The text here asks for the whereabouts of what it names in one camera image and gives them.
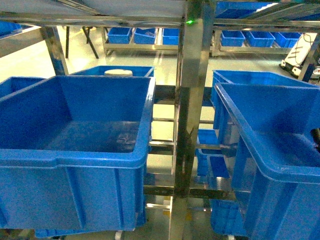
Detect left blue shelf container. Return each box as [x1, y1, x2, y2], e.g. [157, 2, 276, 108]
[0, 75, 156, 231]

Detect blue shelf container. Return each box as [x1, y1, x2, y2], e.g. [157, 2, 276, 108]
[0, 75, 156, 231]
[215, 83, 320, 240]

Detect right blue shelf container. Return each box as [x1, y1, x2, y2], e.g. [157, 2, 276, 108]
[215, 83, 320, 240]

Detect white round lid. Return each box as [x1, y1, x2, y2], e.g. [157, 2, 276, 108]
[104, 69, 133, 77]

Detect stainless steel shelf post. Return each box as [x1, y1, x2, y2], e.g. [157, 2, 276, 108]
[168, 0, 216, 240]

